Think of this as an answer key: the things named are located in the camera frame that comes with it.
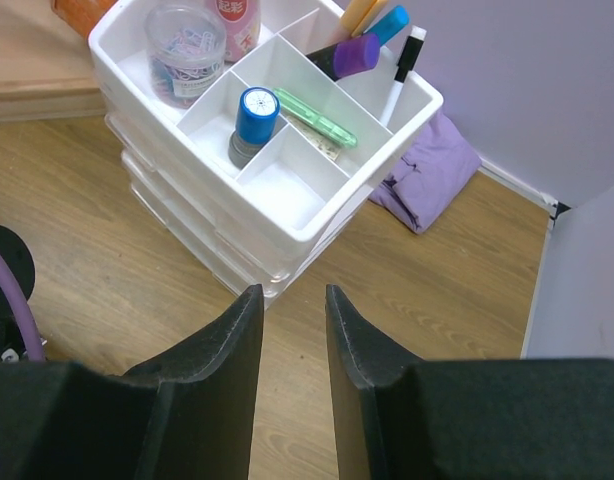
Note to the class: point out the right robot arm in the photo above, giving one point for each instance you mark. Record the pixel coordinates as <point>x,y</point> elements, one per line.
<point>7,290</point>

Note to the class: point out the white drawer organizer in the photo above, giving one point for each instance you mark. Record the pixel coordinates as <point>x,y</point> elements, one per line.
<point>266,222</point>

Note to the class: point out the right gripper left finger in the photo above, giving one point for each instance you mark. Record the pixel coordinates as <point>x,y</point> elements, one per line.
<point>186,413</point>

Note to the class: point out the orange pink highlighter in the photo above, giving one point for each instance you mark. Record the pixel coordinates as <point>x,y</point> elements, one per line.
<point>357,17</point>

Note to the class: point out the pink capped tube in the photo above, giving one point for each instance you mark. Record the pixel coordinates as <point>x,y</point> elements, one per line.
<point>242,21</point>

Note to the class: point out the black purple highlighter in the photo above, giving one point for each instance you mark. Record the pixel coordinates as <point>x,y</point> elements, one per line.
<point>347,58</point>

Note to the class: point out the wooden clothes rack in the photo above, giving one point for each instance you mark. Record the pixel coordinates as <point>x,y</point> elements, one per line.
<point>46,71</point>

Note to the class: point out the blue grey stamp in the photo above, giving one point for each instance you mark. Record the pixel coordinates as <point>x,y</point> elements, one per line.
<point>258,110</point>

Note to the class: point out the green highlighter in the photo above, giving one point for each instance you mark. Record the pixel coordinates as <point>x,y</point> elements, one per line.
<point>314,119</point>

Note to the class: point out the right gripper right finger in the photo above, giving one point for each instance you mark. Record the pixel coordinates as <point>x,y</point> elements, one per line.
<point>398,416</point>

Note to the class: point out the paper clip jar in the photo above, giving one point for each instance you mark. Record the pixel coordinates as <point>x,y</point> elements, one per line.
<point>186,50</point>

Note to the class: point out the black tip white pen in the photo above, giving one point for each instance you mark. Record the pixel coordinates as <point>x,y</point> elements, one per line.
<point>405,64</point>

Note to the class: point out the white eraser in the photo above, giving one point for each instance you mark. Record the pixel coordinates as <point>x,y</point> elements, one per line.
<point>323,144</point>

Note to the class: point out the black blue highlighter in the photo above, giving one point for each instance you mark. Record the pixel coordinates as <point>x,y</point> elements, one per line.
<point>390,24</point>

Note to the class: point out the orange bleached shorts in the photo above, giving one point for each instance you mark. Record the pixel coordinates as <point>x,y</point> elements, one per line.
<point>81,15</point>

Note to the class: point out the purple cloth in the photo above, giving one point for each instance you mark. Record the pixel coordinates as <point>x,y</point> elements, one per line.
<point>428,176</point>

